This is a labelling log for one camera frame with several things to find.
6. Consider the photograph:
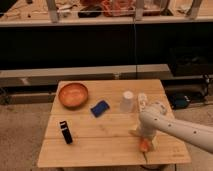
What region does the orange ceramic bowl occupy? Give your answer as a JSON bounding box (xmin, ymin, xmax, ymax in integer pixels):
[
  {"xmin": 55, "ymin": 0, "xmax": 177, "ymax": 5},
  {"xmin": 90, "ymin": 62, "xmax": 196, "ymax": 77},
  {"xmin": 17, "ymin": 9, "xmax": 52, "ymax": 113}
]
[{"xmin": 58, "ymin": 83, "xmax": 88, "ymax": 108}]

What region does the cluttered upper shelf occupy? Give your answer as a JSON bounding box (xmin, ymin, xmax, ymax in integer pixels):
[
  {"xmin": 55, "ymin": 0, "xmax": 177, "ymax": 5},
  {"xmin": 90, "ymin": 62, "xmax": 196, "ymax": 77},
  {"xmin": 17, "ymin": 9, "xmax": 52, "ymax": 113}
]
[{"xmin": 0, "ymin": 0, "xmax": 213, "ymax": 27}]

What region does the small clear bottle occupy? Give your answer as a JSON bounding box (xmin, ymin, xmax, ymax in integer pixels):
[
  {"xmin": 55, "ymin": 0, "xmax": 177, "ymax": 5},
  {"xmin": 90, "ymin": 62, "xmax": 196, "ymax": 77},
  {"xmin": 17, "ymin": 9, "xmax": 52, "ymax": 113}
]
[{"xmin": 138, "ymin": 93, "xmax": 148, "ymax": 111}]

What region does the long wooden bench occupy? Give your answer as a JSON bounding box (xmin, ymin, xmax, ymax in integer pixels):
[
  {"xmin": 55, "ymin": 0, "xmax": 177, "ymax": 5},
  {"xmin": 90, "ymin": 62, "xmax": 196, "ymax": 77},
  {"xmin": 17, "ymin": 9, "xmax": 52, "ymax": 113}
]
[{"xmin": 0, "ymin": 64, "xmax": 172, "ymax": 87}]

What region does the black rectangular block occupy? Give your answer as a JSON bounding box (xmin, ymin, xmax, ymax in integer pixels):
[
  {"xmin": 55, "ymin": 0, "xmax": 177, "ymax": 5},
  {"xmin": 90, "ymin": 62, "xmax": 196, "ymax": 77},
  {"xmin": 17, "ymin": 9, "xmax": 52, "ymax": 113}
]
[{"xmin": 60, "ymin": 121, "xmax": 73, "ymax": 144}]

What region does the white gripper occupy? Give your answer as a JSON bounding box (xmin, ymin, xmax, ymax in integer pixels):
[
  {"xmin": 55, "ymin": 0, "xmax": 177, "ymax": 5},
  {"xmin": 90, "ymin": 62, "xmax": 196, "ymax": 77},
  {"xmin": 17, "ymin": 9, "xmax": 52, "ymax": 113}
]
[{"xmin": 129, "ymin": 125, "xmax": 157, "ymax": 151}]

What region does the wooden table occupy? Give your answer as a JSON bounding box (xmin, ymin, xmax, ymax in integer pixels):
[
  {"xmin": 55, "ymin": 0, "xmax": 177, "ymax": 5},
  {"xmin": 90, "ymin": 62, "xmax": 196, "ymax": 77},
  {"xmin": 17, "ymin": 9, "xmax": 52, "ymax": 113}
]
[{"xmin": 37, "ymin": 79, "xmax": 190, "ymax": 168}]

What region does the orange pepper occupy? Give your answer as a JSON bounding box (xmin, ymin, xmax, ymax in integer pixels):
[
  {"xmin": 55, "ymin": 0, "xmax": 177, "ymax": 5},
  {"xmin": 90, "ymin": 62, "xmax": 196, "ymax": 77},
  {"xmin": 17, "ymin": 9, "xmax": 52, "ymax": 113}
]
[{"xmin": 139, "ymin": 139, "xmax": 150, "ymax": 152}]

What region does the hanging black cable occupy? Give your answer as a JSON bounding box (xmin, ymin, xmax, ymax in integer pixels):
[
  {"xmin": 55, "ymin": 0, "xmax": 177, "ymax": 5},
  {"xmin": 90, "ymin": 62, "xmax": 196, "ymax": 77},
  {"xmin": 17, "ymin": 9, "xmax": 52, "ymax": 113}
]
[{"xmin": 133, "ymin": 16, "xmax": 139, "ymax": 80}]

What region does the black bag with blue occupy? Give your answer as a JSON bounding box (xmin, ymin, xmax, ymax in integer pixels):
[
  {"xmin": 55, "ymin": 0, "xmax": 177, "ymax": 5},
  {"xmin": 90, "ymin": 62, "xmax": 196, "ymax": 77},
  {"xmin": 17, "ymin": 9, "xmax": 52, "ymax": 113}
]
[{"xmin": 171, "ymin": 94, "xmax": 190, "ymax": 109}]

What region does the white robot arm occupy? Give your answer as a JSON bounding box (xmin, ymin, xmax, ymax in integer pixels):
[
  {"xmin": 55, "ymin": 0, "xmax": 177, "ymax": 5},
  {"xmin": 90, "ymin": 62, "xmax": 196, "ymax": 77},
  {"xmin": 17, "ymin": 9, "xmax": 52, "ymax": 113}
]
[{"xmin": 130, "ymin": 101, "xmax": 213, "ymax": 154}]

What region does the blue sponge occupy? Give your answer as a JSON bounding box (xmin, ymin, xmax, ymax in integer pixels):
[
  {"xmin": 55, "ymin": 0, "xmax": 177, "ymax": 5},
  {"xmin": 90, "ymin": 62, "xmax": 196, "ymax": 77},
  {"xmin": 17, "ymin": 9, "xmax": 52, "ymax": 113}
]
[{"xmin": 90, "ymin": 100, "xmax": 110, "ymax": 117}]

